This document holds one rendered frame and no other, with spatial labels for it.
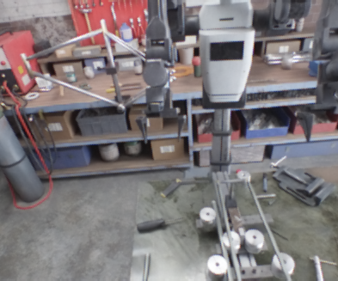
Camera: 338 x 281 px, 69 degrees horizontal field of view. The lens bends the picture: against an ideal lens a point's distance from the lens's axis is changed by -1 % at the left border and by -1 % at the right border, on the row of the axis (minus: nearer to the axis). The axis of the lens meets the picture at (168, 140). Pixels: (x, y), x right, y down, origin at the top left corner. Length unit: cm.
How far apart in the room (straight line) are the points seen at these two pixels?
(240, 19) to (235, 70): 21
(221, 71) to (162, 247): 76
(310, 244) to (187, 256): 38
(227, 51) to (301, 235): 75
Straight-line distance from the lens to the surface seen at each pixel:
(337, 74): 70
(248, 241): 79
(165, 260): 85
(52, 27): 274
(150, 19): 73
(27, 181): 242
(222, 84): 119
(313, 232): 97
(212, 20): 119
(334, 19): 78
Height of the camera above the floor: 163
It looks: 36 degrees down
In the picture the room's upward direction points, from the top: 6 degrees counter-clockwise
